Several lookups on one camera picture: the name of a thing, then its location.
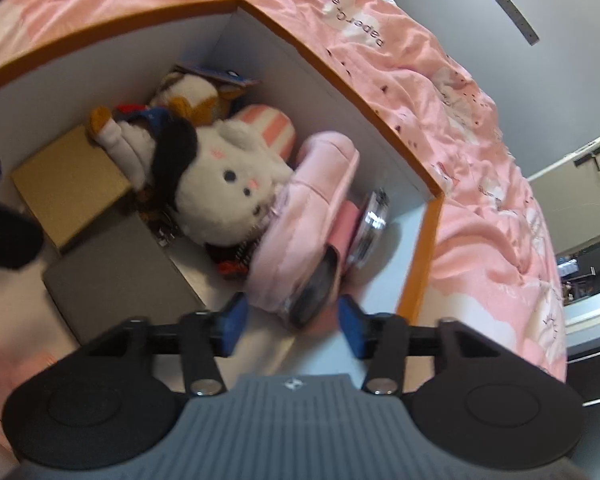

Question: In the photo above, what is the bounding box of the metal keychain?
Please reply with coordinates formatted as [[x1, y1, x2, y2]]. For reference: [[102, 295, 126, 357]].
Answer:
[[137, 195, 181, 248]]

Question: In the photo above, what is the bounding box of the pink leather case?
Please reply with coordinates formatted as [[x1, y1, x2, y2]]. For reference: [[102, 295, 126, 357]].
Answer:
[[287, 199, 363, 328]]

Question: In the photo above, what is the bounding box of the white rabbit plush toy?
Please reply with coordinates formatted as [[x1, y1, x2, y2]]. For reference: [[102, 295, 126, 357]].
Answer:
[[150, 119, 295, 247]]

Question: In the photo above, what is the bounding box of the pink fabric pouch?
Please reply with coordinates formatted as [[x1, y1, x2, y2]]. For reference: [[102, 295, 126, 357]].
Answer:
[[244, 131, 360, 333]]

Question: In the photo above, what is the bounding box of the orange box with white inside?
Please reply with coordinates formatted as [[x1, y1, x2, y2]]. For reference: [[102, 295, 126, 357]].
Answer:
[[0, 0, 446, 356]]

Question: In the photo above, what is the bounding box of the plush toy with blue collar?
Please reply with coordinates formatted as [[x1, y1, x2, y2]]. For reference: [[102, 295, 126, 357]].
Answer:
[[87, 102, 176, 196]]

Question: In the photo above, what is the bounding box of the grey flat box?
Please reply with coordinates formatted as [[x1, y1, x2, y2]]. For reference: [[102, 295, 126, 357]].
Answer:
[[42, 216, 210, 348]]

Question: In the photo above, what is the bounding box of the brown cardboard box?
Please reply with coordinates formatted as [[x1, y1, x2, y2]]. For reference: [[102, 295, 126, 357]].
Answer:
[[10, 125, 133, 255]]

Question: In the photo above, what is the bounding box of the black and red striped item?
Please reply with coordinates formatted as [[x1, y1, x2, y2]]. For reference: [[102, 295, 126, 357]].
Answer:
[[204, 240, 261, 281]]

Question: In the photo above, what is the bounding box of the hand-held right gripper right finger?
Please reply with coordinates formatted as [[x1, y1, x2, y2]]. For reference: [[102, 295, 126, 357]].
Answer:
[[337, 294, 506, 395]]

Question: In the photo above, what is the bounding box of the pink printed blanket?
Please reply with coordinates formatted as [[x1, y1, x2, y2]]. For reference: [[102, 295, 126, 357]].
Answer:
[[0, 0, 568, 381]]

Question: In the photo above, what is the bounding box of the grey wall strip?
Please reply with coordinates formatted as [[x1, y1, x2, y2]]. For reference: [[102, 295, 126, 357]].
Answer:
[[486, 0, 540, 47]]

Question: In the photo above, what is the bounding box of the blue paper tag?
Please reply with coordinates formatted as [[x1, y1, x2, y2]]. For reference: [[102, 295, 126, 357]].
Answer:
[[172, 61, 261, 87]]

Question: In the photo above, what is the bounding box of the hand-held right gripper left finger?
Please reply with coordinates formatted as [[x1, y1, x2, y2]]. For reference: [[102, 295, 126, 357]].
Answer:
[[82, 292, 250, 397]]

